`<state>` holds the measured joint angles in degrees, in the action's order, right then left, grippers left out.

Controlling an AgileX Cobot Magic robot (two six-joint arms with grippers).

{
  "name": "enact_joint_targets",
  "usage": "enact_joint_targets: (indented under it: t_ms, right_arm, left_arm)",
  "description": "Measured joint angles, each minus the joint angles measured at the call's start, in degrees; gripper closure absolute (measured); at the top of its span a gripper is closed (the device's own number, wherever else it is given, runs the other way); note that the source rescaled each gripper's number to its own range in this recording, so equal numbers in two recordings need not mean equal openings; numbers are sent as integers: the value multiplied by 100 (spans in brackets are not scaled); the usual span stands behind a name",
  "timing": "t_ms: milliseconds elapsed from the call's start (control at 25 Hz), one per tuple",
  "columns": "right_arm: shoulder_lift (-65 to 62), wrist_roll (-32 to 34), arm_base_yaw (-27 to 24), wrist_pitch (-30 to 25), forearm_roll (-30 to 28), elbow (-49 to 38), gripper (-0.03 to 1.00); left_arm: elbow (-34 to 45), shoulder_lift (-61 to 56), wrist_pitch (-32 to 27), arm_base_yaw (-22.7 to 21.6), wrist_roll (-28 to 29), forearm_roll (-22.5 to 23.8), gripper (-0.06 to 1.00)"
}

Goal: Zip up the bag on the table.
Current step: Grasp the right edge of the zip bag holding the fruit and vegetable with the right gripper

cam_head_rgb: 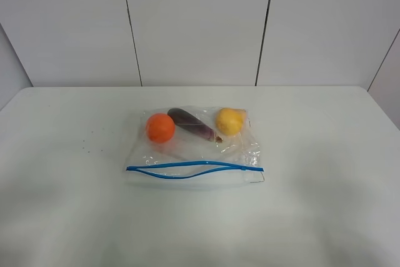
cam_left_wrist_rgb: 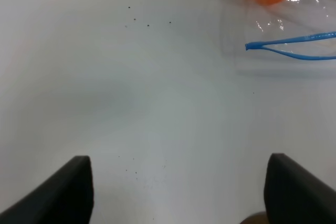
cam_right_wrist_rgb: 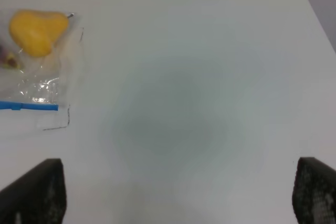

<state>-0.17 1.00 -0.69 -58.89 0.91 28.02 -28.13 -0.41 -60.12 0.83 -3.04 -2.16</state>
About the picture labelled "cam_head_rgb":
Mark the clear zip file bag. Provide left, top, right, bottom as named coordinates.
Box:
left=124, top=106, right=265, bottom=189

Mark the purple eggplant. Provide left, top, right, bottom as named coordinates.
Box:
left=167, top=108, right=223, bottom=143

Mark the yellow pear fruit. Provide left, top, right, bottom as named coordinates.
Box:
left=215, top=108, right=247, bottom=136

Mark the orange fruit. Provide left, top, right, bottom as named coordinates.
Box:
left=145, top=113, right=176, bottom=144

